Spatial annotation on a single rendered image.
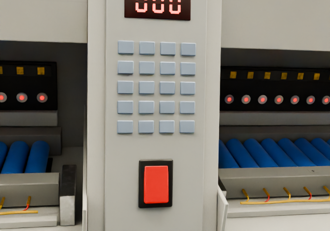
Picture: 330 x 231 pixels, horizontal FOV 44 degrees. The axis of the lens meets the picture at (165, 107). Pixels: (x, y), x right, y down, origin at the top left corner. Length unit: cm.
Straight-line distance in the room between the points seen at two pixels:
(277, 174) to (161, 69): 17
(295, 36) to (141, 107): 13
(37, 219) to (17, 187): 3
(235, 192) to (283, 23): 16
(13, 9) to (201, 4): 13
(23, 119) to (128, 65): 21
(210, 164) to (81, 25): 13
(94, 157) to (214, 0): 14
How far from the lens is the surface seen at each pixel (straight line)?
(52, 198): 37
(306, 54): 56
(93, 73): 29
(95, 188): 29
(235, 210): 37
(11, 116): 46
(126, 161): 29
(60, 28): 30
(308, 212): 40
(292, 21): 33
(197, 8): 30
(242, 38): 32
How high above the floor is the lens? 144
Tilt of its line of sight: 3 degrees down
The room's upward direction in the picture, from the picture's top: 1 degrees clockwise
